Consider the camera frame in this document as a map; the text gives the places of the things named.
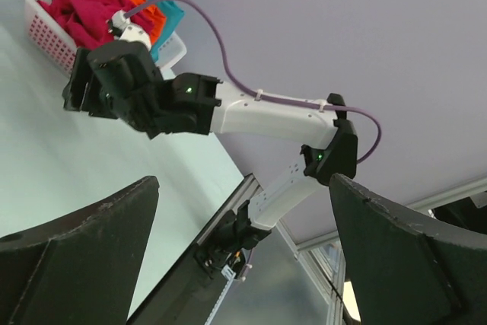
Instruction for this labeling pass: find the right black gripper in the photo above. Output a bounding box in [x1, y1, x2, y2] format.
[62, 40, 167, 139]

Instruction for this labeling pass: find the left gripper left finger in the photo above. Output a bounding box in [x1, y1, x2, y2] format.
[1, 176, 159, 324]

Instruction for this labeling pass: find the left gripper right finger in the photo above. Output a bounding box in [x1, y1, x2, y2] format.
[329, 174, 486, 324]

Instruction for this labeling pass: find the white plastic laundry basket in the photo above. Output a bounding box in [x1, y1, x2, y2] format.
[24, 0, 186, 74]

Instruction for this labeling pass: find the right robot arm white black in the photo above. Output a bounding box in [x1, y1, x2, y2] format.
[62, 40, 358, 277]

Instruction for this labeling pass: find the magenta red t shirt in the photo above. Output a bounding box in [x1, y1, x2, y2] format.
[38, 0, 134, 49]

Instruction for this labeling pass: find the orange t shirt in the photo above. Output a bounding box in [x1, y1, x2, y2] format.
[130, 0, 167, 45]

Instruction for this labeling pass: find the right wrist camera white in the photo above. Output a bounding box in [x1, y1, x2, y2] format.
[107, 10, 152, 50]

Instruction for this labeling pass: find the aluminium frame rail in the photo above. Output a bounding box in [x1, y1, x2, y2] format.
[193, 172, 487, 325]

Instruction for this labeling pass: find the white slotted cable duct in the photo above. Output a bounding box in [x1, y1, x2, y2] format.
[205, 265, 237, 325]

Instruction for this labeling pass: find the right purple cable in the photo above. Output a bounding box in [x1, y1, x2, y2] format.
[123, 0, 383, 164]

